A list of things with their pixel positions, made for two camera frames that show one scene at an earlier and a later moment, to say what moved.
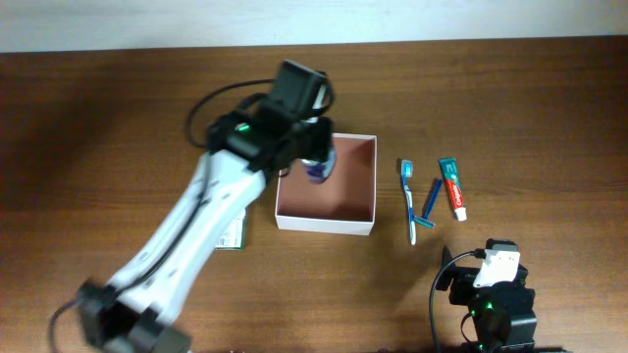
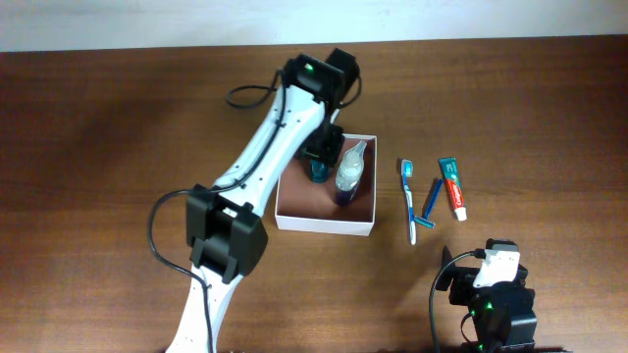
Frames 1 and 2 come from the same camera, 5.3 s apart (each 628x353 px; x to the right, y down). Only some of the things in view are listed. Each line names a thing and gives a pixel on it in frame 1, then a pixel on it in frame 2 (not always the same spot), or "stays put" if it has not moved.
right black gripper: x=461 y=278 stays put
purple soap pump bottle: x=319 y=172 -> x=349 y=175
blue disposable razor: x=425 y=221 stays put
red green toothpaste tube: x=451 y=176 stays put
